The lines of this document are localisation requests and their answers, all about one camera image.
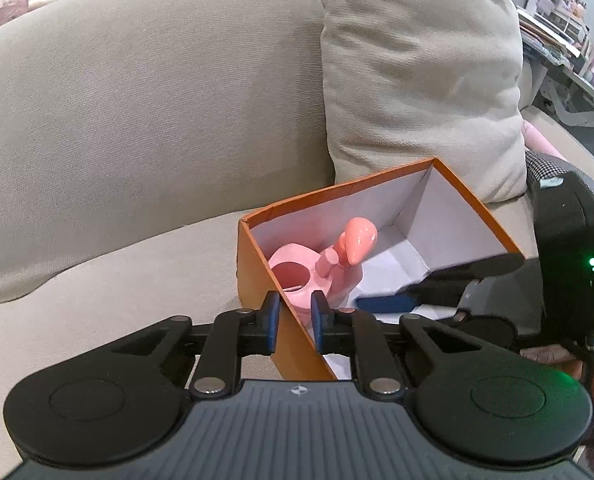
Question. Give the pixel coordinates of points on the pink flamingo ceramic holder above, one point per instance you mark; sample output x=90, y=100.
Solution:
x=327, y=270

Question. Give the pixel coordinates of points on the orange cardboard box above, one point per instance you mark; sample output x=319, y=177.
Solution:
x=297, y=345

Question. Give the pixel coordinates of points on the beige cushion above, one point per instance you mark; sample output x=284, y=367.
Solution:
x=417, y=75

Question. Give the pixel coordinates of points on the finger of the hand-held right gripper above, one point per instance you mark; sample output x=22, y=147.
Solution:
x=477, y=267
x=387, y=304

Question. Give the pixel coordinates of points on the stack of books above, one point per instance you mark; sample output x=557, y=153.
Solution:
x=547, y=30

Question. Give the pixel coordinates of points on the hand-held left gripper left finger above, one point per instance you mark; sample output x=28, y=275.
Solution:
x=273, y=322

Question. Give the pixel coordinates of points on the white desk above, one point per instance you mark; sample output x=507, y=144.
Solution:
x=577, y=90

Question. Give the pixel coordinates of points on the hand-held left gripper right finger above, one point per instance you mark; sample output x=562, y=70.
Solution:
x=319, y=324

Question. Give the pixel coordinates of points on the beige sofa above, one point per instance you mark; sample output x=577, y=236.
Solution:
x=142, y=135

